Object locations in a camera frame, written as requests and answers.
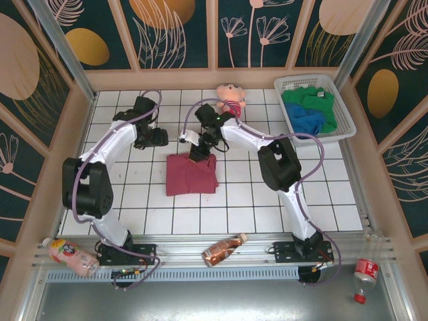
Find maroon tank top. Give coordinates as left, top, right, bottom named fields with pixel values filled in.
left=165, top=152, right=221, bottom=197

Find pink plush doll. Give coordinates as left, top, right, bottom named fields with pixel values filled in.
left=215, top=83, right=247, bottom=118

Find blue tank top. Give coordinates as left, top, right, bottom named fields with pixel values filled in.
left=286, top=102, right=327, bottom=138

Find brown drink bottle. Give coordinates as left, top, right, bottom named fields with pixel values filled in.
left=201, top=233, right=248, bottom=268

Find green tank top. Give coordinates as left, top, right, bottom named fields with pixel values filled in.
left=280, top=86, right=338, bottom=134

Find white plastic laundry basket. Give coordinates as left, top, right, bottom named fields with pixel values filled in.
left=274, top=74, right=357, bottom=147

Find grey metal panel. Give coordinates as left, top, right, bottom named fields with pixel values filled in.
left=19, top=280, right=414, bottom=321

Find pink drink bottle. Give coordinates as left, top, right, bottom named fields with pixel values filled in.
left=42, top=237, right=101, bottom=278

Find red label cola bottle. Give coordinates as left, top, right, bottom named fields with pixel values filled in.
left=352, top=257, right=381, bottom=304

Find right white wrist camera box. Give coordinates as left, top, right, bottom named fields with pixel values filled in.
left=178, top=130, right=201, bottom=145

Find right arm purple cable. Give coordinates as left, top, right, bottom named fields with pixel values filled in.
left=183, top=98, right=342, bottom=288

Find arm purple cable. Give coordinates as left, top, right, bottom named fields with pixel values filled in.
left=72, top=88, right=164, bottom=291
left=183, top=98, right=342, bottom=288

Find aluminium rail base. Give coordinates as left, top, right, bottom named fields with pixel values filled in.
left=31, top=232, right=395, bottom=268

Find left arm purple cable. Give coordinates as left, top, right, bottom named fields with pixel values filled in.
left=72, top=88, right=164, bottom=291

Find grey slotted cable duct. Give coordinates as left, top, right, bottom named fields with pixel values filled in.
left=46, top=265, right=300, bottom=282

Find aluminium frame post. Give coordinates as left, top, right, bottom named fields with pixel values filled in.
left=327, top=0, right=392, bottom=98
left=26, top=0, right=98, bottom=103

